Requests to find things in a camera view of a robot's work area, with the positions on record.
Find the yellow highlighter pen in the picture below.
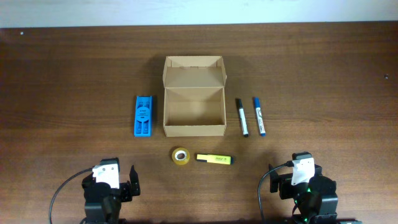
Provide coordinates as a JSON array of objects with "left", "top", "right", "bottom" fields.
[{"left": 196, "top": 154, "right": 234, "bottom": 165}]

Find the yellow adhesive tape roll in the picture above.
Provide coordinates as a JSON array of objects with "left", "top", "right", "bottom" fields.
[{"left": 172, "top": 147, "right": 190, "bottom": 166}]

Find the blue plastic holder block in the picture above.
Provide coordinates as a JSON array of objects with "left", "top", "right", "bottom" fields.
[{"left": 134, "top": 96, "right": 153, "bottom": 137}]

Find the black whiteboard marker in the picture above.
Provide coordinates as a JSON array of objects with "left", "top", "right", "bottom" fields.
[{"left": 236, "top": 98, "right": 249, "bottom": 138}]

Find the blue whiteboard marker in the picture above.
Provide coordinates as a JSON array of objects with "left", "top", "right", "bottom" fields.
[{"left": 254, "top": 97, "right": 266, "bottom": 137}]

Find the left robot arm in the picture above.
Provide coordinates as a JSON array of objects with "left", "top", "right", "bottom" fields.
[{"left": 81, "top": 157, "right": 141, "bottom": 223}]

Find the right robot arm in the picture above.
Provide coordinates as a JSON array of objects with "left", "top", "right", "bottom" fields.
[{"left": 265, "top": 152, "right": 360, "bottom": 224}]

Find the open cardboard box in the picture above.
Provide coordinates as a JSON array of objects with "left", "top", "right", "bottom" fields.
[{"left": 162, "top": 56, "right": 227, "bottom": 137}]

